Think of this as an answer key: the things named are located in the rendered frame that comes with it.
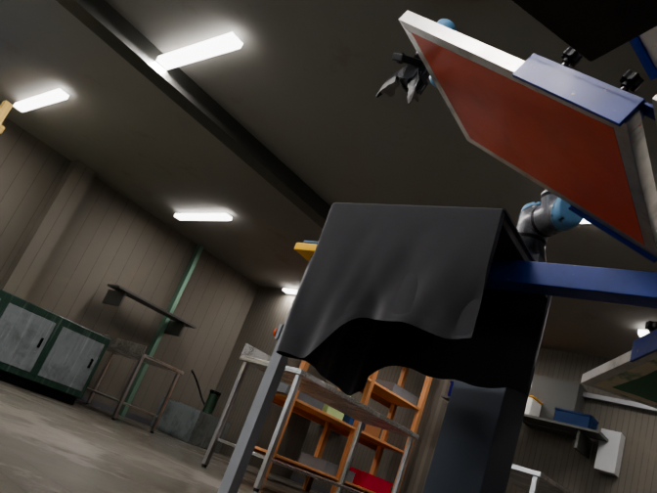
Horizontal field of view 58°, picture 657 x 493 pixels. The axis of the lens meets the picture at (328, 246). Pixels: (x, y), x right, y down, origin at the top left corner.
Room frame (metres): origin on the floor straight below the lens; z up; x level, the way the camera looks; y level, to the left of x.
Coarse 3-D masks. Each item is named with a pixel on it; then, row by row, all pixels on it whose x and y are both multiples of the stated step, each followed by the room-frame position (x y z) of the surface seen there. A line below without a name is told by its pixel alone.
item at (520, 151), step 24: (480, 120) 1.56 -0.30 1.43; (480, 144) 1.75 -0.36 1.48; (504, 144) 1.56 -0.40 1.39; (528, 144) 1.42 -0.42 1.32; (528, 168) 1.58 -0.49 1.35; (552, 168) 1.43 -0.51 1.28; (576, 168) 1.31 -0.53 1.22; (576, 192) 1.45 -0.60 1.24; (600, 192) 1.32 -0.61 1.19; (624, 192) 1.21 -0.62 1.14; (600, 216) 1.46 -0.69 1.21; (624, 216) 1.33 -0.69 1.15
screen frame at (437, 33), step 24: (408, 24) 1.36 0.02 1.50; (432, 24) 1.30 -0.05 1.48; (456, 48) 1.25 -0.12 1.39; (480, 48) 1.19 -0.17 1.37; (432, 72) 1.53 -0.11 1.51; (504, 72) 1.16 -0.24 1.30; (552, 96) 1.08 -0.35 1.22; (456, 120) 1.74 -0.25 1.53; (600, 120) 1.01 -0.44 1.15; (624, 144) 1.02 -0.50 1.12; (648, 168) 1.09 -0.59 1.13; (552, 192) 1.59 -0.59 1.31; (648, 192) 1.15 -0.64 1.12; (648, 216) 1.23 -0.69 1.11; (648, 240) 1.34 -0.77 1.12
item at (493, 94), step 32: (448, 64) 1.38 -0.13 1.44; (480, 96) 1.40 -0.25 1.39; (512, 96) 1.24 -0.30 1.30; (544, 96) 1.11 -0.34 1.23; (512, 128) 1.41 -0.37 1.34; (544, 128) 1.26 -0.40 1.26; (576, 128) 1.13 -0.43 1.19; (608, 128) 1.02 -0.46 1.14; (576, 160) 1.27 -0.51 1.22; (608, 160) 1.14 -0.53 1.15
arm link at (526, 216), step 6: (528, 204) 1.90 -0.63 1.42; (534, 204) 1.88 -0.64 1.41; (540, 204) 1.88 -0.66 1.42; (522, 210) 1.92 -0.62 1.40; (528, 210) 1.89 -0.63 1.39; (534, 210) 1.85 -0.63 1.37; (522, 216) 1.91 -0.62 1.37; (528, 216) 1.88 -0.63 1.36; (522, 222) 1.91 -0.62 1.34; (528, 222) 1.88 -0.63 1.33; (522, 228) 1.90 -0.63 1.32; (528, 228) 1.89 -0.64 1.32; (534, 228) 1.87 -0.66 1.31; (540, 234) 1.87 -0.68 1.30; (546, 240) 1.89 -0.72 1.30
